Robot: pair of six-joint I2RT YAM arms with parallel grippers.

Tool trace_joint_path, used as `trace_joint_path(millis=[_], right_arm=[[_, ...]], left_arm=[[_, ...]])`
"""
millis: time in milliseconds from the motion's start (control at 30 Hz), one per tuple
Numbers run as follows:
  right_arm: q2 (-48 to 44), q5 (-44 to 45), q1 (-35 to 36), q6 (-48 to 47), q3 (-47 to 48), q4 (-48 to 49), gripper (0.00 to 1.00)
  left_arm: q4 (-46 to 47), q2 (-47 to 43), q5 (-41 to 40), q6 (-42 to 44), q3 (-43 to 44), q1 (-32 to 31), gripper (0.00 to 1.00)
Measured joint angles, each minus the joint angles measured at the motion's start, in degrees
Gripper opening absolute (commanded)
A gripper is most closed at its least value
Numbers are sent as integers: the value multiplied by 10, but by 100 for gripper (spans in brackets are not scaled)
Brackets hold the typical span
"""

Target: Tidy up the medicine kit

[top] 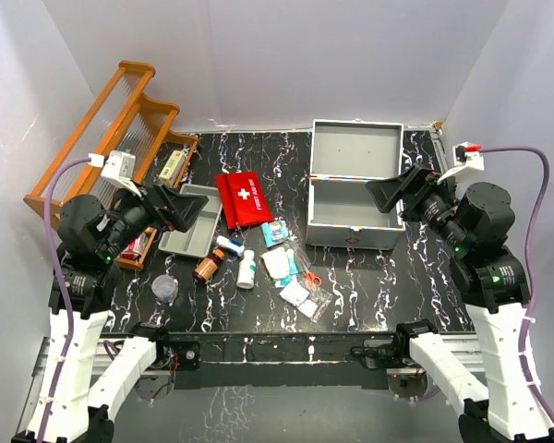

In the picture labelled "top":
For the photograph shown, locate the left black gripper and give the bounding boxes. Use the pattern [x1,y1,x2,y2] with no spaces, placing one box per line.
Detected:
[99,175,208,257]

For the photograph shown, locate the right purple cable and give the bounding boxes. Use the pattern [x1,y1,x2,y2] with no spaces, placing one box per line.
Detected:
[479,146,554,439]

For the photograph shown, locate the wooden shelf rack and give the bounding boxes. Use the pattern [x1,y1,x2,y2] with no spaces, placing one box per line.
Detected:
[23,60,200,272]

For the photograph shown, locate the red white medicine box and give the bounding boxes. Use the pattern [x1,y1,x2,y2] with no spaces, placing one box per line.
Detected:
[120,233,148,260]

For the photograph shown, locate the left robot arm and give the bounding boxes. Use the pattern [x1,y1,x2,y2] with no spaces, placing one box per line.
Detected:
[12,186,208,442]

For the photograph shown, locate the brown medicine bottle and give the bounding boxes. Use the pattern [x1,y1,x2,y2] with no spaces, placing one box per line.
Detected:
[193,248,225,283]

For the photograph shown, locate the teal tape packet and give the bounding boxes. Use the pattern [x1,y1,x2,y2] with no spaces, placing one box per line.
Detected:
[261,220,289,248]

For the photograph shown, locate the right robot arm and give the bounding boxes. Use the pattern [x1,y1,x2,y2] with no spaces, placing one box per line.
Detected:
[366,164,554,442]

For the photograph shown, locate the grey metal case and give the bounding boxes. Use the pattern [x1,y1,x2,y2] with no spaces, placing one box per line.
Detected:
[306,119,405,251]

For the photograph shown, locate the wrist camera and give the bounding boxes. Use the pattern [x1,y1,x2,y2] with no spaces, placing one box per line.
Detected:
[437,142,485,185]
[89,150,138,194]

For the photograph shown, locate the grey plastic tray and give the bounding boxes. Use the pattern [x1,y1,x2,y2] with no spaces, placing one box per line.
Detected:
[158,184,223,258]

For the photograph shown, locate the purple cable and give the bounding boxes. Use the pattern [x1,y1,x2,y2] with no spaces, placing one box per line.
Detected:
[479,146,554,439]
[35,156,105,443]

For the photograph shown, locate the clear round container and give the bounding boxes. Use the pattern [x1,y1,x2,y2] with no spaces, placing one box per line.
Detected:
[151,274,178,304]

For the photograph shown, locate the green white medicine box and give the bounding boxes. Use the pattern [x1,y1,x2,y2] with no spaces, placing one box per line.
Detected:
[159,150,186,187]

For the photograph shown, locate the white gauze pads bag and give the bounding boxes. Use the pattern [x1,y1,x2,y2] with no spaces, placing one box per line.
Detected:
[279,279,333,323]

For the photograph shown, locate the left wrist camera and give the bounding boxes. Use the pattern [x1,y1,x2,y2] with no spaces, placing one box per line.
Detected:
[89,150,138,194]

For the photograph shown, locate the white medicine bottle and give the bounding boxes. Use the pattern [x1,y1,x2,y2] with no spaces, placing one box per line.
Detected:
[236,249,256,290]

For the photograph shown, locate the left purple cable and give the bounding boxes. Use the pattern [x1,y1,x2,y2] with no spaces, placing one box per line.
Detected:
[35,156,105,443]

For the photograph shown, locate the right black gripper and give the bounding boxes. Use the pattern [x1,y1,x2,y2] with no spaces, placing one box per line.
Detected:
[366,162,470,250]

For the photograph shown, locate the red first aid pouch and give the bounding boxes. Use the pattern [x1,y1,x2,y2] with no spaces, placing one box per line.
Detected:
[215,172,274,230]

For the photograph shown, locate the orange scissors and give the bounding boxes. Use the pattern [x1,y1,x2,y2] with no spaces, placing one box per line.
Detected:
[305,271,322,288]

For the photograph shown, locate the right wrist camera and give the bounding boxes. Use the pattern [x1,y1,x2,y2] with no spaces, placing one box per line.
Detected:
[437,142,485,185]

